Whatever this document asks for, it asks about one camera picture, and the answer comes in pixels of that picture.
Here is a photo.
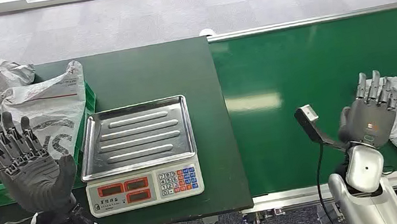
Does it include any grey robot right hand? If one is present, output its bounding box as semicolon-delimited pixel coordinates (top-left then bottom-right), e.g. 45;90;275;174
331;68;397;153

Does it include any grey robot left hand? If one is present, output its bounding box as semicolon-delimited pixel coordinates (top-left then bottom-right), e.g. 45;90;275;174
0;99;83;223

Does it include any white conveyor roller cap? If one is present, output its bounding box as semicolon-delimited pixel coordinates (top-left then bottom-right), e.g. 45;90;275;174
198;27;218;39

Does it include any electronic scale with steel tray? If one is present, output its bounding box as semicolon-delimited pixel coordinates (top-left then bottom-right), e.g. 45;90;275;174
72;93;207;220

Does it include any crumpled white mailer bag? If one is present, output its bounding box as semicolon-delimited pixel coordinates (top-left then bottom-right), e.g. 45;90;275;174
0;48;38;93

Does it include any dark green table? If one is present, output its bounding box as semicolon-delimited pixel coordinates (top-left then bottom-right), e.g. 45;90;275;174
0;32;256;224

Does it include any white table foot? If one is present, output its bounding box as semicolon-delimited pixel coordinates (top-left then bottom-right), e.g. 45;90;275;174
201;215;221;224

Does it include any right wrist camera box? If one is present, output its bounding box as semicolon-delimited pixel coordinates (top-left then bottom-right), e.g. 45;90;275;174
293;100;348;157

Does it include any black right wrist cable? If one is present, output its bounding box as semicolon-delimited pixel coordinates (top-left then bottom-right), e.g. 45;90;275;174
311;141;339;224

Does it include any metal conveyor bracket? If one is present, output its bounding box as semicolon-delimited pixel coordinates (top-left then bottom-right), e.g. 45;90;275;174
241;206;287;224

